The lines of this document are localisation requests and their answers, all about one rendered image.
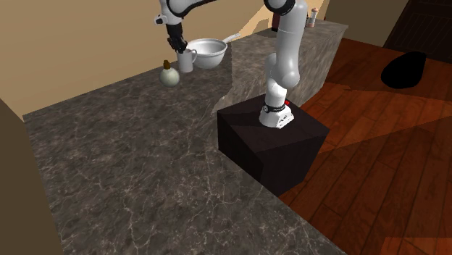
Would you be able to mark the white mug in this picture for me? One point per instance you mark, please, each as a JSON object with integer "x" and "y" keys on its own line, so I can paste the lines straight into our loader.
{"x": 185, "y": 63}

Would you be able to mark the black rounded object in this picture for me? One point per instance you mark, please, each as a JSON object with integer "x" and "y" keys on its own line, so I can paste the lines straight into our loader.
{"x": 404, "y": 70}

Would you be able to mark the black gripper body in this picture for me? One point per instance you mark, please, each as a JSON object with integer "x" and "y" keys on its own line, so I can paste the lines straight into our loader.
{"x": 175, "y": 34}

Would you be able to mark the dark red bottle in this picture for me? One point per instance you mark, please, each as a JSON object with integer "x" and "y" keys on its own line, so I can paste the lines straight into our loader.
{"x": 275, "y": 23}

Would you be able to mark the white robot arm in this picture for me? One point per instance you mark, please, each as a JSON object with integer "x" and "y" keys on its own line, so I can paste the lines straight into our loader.
{"x": 288, "y": 42}

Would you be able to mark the pale shaker with brown top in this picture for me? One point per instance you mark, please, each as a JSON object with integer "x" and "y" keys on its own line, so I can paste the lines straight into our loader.
{"x": 312, "y": 18}

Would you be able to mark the dark robot stand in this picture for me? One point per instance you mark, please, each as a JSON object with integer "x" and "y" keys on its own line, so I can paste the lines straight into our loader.
{"x": 272, "y": 148}

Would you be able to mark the round pale vase brown stopper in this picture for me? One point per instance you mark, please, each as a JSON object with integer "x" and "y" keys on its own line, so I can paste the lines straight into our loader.
{"x": 169, "y": 77}

